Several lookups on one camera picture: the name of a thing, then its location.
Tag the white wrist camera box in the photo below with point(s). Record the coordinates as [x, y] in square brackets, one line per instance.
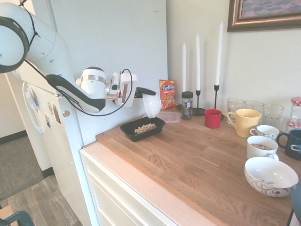
[115, 81]

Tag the rectangular photo fridge magnet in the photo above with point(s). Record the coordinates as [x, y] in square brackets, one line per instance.
[47, 121]

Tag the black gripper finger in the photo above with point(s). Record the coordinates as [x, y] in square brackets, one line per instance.
[138, 95]
[145, 91]

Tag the red mug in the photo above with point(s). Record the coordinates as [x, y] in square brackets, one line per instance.
[211, 120]

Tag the dark blue object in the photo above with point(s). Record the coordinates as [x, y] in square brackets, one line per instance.
[296, 200]

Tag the orange snack bag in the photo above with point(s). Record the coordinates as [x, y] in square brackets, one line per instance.
[168, 94]

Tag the white cup holding cereal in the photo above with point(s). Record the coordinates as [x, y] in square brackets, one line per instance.
[258, 154]

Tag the round fridge magnet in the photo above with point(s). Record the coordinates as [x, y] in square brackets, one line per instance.
[49, 106]

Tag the medium white candle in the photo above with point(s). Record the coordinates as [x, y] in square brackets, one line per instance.
[198, 63]

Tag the white drawer cabinet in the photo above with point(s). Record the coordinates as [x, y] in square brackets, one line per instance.
[105, 188]

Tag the arched brown fridge magnet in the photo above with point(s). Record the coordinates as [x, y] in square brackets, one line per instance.
[56, 115]

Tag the plain white bowl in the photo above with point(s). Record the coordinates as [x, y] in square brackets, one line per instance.
[152, 106]

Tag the dark green chair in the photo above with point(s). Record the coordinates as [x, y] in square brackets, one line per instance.
[21, 217]

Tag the white cup with blue pattern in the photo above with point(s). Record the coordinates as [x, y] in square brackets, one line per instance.
[268, 134]

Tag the framed picture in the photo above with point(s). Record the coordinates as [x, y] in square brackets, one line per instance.
[265, 14]

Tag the tall white candle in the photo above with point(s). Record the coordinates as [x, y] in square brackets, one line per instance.
[219, 51]

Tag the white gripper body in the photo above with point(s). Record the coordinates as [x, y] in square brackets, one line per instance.
[128, 89]

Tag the dark jar with black lid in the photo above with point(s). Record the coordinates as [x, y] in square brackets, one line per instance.
[187, 106]

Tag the black candle holder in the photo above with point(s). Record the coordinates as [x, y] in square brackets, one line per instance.
[198, 110]
[216, 96]
[178, 107]

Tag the white refrigerator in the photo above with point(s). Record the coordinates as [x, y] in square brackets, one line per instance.
[117, 35]

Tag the cereal rings heap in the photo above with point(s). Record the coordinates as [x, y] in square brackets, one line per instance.
[143, 129]

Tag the dark blue mug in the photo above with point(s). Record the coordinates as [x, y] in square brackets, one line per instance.
[295, 139]

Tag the clear plastic lid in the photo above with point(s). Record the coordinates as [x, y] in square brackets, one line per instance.
[171, 117]

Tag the yellow mug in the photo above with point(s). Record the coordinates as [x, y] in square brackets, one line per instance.
[247, 124]

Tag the glass jar red checkered lid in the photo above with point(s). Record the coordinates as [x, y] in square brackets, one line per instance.
[292, 126]
[296, 110]

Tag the clear drinking glass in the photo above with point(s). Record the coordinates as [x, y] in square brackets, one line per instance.
[235, 104]
[255, 106]
[272, 115]

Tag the white bowl with swirl pattern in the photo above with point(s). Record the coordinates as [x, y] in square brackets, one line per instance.
[270, 174]

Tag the round metal fridge lock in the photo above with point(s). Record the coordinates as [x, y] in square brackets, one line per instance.
[66, 113]

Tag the short white candle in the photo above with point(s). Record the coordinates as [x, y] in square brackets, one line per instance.
[184, 68]

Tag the black plastic food box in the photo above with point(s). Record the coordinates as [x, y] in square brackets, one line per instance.
[131, 135]

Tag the brown cereal pieces in cup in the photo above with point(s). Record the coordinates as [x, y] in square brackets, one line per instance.
[261, 146]

